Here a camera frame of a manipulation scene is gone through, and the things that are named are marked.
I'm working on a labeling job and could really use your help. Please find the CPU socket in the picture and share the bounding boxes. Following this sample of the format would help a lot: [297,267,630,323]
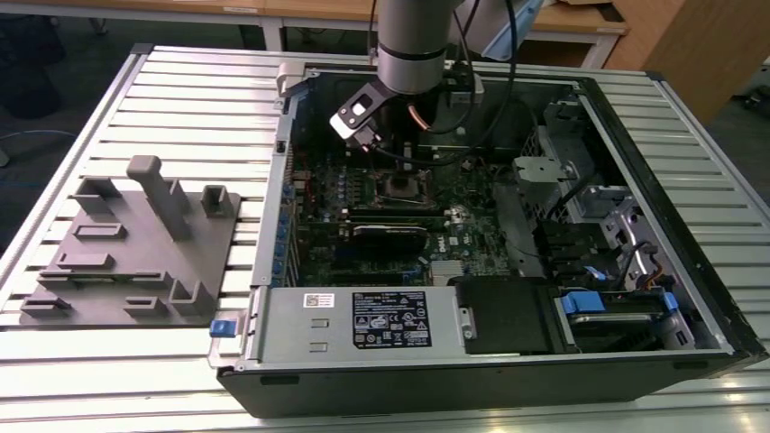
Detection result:
[373,167,437,210]

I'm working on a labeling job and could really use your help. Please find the black RAM slot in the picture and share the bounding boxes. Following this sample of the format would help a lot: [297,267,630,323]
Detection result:
[341,205,453,218]
[346,215,451,229]

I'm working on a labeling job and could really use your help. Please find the black plastic bay cover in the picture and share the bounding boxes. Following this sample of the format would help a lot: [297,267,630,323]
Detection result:
[447,275,583,356]

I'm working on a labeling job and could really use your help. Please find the grey case latch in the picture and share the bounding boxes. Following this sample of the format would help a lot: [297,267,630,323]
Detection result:
[275,61,322,99]

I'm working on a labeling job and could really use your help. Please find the black graphics card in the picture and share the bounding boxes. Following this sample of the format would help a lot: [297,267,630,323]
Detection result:
[350,224,431,265]

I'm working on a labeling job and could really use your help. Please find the green motherboard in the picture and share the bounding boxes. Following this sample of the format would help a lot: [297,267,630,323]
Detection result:
[290,148,534,289]

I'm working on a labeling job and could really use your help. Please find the wooden desk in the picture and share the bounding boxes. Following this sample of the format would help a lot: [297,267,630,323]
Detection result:
[263,0,632,69]

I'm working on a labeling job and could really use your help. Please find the silver chipset heatsink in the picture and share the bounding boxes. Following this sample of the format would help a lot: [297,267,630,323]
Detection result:
[430,259,467,280]

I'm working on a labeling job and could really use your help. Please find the metal drive cage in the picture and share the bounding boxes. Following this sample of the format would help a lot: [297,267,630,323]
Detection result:
[517,99,704,351]

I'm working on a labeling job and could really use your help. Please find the silver power supply unit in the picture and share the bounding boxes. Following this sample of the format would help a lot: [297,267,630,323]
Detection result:
[239,283,470,364]

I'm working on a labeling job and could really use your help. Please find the grey parts rack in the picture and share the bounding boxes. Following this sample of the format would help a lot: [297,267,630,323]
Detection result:
[18,154,244,327]

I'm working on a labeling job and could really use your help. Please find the wooden cabinet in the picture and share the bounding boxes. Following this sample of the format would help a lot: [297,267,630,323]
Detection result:
[605,0,770,124]

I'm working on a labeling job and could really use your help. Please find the hard disk in blue carrier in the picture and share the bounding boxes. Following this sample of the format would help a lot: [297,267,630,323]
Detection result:
[557,290,680,354]

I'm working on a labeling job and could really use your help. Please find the black PC case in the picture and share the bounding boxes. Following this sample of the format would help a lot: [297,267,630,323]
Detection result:
[214,62,770,419]

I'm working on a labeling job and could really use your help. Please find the black chair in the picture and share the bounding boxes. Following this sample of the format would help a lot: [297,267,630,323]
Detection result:
[0,13,68,121]

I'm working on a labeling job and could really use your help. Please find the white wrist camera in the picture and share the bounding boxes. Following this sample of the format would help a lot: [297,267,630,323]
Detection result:
[329,80,394,154]

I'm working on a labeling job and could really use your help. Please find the small silver camera bracket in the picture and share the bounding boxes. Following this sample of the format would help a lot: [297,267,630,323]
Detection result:
[443,62,486,108]

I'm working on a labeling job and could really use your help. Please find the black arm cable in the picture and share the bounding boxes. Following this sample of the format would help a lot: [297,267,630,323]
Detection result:
[423,0,519,134]

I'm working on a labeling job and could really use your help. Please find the grey metal bracket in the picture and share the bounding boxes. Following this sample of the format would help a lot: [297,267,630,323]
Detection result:
[511,155,577,205]

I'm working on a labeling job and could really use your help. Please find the coloured wire bundle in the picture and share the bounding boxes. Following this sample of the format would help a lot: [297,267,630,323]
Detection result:
[630,263,674,293]

